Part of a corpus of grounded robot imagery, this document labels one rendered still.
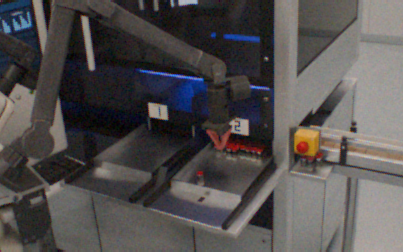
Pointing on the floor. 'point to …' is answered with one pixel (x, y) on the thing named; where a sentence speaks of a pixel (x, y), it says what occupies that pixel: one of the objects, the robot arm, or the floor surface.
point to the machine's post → (284, 119)
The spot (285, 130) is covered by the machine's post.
